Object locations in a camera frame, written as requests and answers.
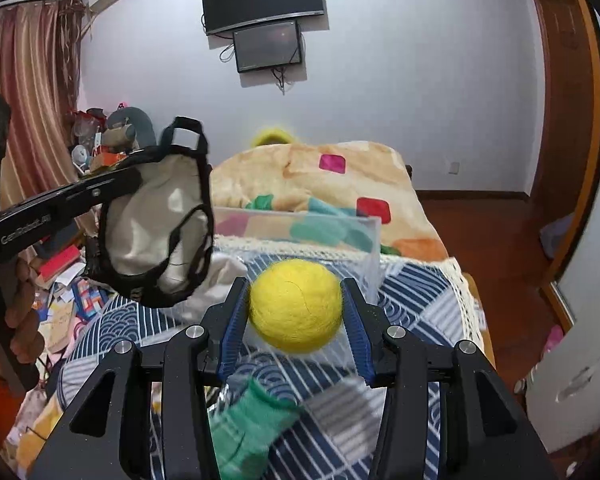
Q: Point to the white cloth bag black trim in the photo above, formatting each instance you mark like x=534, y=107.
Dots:
x=145, y=230

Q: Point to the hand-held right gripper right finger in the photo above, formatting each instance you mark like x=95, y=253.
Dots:
x=356, y=332

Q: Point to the blue patterned quilt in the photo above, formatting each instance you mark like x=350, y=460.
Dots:
x=410, y=300

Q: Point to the white wardrobe door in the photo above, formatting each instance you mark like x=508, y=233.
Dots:
x=580, y=310

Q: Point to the white wall socket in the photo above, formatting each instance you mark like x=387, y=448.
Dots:
x=454, y=166

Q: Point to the white cloth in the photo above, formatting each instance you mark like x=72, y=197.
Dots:
x=215, y=282

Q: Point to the grey plush toy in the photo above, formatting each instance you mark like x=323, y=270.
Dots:
x=130, y=127

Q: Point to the wooden door frame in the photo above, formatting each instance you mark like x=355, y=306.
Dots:
x=572, y=125

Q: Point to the orange blanket coloured squares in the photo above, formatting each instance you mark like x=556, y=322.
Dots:
x=300, y=170

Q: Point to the person's left hand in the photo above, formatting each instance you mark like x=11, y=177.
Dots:
x=24, y=310

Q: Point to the pink slipper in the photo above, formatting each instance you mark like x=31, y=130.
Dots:
x=552, y=340

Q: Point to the pile of books and papers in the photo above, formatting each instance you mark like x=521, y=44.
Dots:
x=62, y=280

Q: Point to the grey floor bag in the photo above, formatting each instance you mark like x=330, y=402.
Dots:
x=556, y=236

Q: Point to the yellow felt ball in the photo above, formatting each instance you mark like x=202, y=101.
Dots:
x=296, y=306

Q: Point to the striped pink curtain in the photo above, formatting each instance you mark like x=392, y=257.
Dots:
x=27, y=100

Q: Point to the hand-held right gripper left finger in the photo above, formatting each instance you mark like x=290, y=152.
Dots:
x=232, y=330

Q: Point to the clear plastic box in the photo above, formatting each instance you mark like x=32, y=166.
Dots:
x=300, y=240

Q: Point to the green sock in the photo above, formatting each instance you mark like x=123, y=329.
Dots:
x=247, y=425

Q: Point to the yellow plush toy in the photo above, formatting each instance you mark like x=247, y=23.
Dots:
x=272, y=136

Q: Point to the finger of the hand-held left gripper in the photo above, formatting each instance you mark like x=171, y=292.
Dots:
x=122, y=177

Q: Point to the small black wall monitor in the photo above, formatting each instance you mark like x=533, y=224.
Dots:
x=267, y=46

